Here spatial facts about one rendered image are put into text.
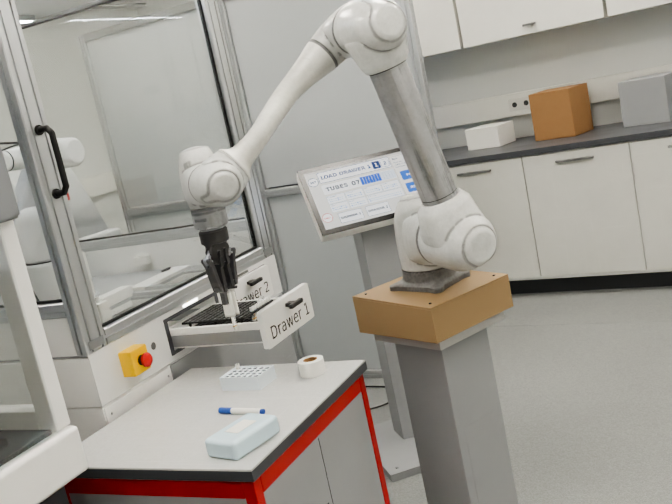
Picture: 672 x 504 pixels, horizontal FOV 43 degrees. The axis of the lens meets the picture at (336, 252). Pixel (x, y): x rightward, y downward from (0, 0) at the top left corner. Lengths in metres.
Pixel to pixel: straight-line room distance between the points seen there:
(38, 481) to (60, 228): 0.71
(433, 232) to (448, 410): 0.57
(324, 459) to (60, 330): 0.77
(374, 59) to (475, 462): 1.22
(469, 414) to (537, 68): 3.60
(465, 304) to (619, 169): 2.76
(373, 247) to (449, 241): 1.14
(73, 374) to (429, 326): 0.96
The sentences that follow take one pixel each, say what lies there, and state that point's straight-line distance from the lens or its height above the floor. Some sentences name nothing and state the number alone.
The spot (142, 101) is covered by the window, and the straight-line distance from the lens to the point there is 2.65.
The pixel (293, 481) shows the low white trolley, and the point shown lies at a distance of 2.00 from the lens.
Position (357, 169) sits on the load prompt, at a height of 1.16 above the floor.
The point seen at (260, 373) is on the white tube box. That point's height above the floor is 0.79.
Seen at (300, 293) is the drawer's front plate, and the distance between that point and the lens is 2.57.
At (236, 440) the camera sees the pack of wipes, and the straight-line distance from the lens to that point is 1.88.
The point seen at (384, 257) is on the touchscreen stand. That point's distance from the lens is 3.37.
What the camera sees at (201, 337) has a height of 0.86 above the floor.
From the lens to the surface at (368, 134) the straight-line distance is 4.10.
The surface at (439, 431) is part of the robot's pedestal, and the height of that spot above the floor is 0.44.
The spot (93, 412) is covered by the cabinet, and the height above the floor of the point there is 0.78.
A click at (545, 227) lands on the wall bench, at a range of 5.23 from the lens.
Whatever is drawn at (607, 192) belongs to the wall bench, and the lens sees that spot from 5.09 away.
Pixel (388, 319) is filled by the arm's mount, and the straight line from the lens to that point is 2.45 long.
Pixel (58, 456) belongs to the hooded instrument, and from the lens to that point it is 1.90.
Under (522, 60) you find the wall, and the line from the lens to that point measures 5.86.
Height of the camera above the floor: 1.49
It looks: 11 degrees down
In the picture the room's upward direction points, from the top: 12 degrees counter-clockwise
